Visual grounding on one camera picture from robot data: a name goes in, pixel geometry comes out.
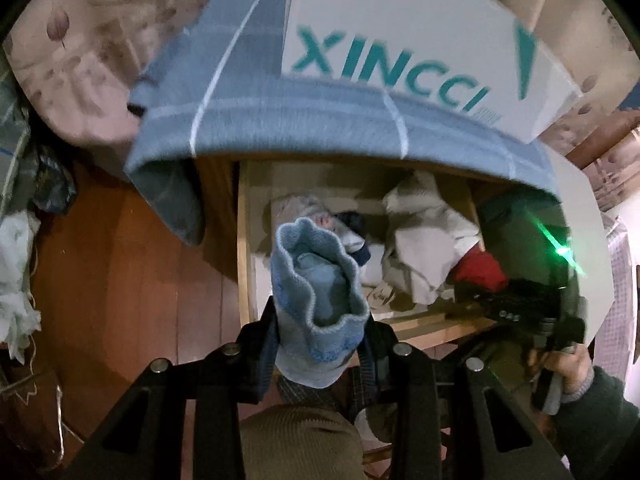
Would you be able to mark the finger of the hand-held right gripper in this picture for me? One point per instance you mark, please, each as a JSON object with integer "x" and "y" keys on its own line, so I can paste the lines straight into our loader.
{"x": 487, "y": 301}

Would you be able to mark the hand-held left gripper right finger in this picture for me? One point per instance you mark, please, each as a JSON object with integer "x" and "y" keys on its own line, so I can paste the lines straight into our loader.
{"x": 367, "y": 360}

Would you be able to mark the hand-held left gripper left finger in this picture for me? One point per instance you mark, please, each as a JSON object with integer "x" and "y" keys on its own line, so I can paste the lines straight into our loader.
{"x": 267, "y": 350}

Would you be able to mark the red underwear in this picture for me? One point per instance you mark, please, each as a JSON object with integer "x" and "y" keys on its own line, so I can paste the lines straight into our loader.
{"x": 480, "y": 270}

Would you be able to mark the light blue knit sock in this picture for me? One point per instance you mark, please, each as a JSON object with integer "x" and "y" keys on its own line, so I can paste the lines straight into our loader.
{"x": 320, "y": 310}

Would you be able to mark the white ribbed underwear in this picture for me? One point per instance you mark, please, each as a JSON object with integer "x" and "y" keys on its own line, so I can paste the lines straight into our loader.
{"x": 430, "y": 240}

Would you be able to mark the navy blue underwear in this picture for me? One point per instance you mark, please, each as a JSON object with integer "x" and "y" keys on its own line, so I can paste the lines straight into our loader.
{"x": 356, "y": 240}

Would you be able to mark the person's right forearm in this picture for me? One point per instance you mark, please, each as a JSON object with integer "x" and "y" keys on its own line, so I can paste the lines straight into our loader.
{"x": 595, "y": 425}

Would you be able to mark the person's right hand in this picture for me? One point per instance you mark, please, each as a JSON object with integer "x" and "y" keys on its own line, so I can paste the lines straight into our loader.
{"x": 576, "y": 366}

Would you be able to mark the dark plaid slipper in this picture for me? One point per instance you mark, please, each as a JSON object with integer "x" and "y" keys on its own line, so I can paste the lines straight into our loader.
{"x": 300, "y": 396}

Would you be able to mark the white cardboard sheet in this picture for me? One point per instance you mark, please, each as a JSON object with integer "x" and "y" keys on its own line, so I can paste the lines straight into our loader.
{"x": 590, "y": 220}

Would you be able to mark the white folded garment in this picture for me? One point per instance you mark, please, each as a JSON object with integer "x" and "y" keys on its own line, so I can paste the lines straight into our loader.
{"x": 382, "y": 285}

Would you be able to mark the white checked cloth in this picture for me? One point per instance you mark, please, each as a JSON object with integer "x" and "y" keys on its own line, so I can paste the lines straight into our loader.
{"x": 620, "y": 285}

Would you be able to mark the greyish white garment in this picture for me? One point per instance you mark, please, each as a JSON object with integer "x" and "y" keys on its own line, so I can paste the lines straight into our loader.
{"x": 300, "y": 210}

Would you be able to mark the blue checked cloth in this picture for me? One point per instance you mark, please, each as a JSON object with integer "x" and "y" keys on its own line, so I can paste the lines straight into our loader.
{"x": 300, "y": 110}

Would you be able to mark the white shoe box teal print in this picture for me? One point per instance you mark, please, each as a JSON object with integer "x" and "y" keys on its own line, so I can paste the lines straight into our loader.
{"x": 400, "y": 25}

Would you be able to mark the blue plastic packet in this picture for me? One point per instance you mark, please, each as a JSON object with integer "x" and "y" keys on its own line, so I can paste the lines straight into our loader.
{"x": 55, "y": 185}

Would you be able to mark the grey plaid quilt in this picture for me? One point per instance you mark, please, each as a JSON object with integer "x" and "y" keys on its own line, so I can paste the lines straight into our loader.
{"x": 12, "y": 135}

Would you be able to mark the floral beige bedsheet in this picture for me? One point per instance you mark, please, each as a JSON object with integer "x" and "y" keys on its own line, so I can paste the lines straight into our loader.
{"x": 100, "y": 60}

